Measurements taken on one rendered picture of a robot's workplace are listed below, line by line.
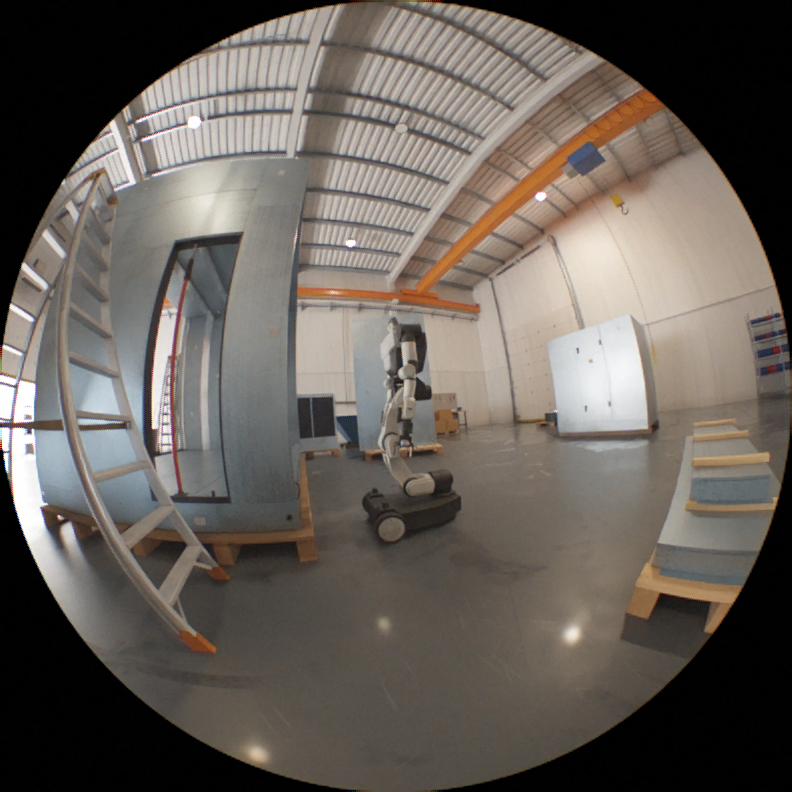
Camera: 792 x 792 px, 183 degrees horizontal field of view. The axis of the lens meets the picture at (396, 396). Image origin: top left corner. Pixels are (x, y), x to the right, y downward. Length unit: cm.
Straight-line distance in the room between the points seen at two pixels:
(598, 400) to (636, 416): 86
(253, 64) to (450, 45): 422
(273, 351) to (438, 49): 728
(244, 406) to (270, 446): 26
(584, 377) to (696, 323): 537
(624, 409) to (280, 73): 1005
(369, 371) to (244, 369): 399
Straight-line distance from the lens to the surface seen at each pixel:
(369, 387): 516
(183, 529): 139
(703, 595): 104
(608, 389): 513
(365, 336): 543
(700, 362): 928
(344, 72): 757
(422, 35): 741
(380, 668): 92
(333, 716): 85
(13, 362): 1171
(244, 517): 155
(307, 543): 146
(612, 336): 516
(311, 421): 589
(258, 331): 153
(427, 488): 175
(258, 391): 144
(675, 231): 1040
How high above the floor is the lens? 77
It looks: 5 degrees up
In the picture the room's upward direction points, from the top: 5 degrees counter-clockwise
